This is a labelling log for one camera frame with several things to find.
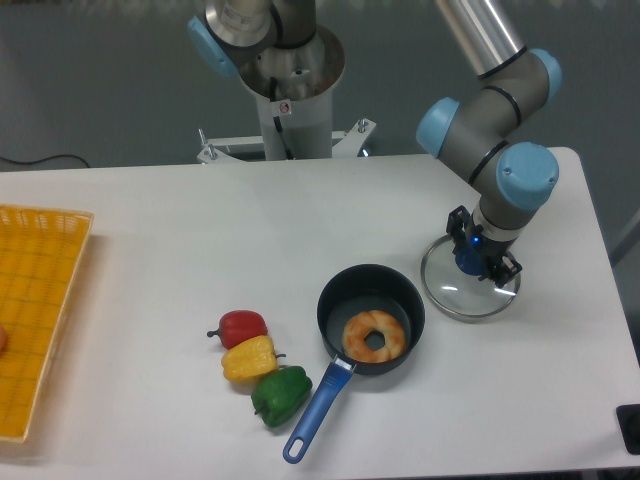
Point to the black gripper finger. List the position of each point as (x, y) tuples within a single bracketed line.
[(505, 268), (488, 271)]

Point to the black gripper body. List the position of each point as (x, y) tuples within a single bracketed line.
[(490, 242)]

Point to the glass pot lid blue knob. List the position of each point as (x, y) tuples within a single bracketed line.
[(459, 295)]

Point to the black saucepan blue handle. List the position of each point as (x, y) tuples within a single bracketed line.
[(354, 290)]

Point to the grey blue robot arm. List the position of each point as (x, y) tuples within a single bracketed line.
[(471, 139)]

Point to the grey table leg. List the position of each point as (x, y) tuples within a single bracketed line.
[(626, 240)]

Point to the glazed toy donut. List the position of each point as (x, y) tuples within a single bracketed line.
[(373, 336)]

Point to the black device at table edge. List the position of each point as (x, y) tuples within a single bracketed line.
[(628, 417)]

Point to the green toy bell pepper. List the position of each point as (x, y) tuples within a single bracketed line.
[(279, 396)]

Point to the yellow toy bell pepper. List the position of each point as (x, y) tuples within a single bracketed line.
[(250, 360)]

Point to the red toy bell pepper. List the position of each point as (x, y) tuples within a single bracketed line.
[(238, 326)]

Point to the yellow plastic basket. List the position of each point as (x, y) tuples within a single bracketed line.
[(41, 250)]

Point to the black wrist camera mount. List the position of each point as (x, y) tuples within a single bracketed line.
[(457, 222)]

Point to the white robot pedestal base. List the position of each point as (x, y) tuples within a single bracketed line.
[(293, 90)]

